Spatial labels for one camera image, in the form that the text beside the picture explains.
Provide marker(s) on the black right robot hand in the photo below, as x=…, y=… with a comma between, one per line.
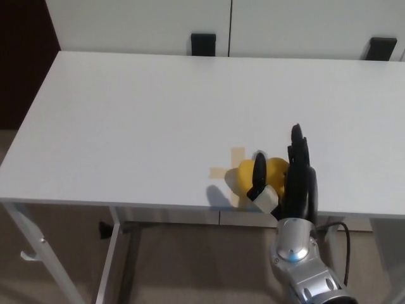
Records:
x=300, y=196

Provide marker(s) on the yellow rubber duck toy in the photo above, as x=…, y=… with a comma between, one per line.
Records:
x=243, y=177

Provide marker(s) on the white desk hook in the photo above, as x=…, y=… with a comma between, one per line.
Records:
x=28, y=257

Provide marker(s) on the long beige tape strip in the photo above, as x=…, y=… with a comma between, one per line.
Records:
x=238, y=156

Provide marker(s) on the short beige tape strip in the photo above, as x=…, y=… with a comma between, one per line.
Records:
x=218, y=173

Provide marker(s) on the small black floor object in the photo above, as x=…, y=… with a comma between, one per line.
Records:
x=105, y=231

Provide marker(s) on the dark brown wooden panel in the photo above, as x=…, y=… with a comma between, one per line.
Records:
x=25, y=63

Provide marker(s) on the right black wall bracket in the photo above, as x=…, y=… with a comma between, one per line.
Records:
x=379, y=49

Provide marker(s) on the black wall bracket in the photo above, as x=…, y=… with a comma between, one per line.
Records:
x=379, y=49
x=203, y=45

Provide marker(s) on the left black wall bracket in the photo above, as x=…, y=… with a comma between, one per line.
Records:
x=203, y=45

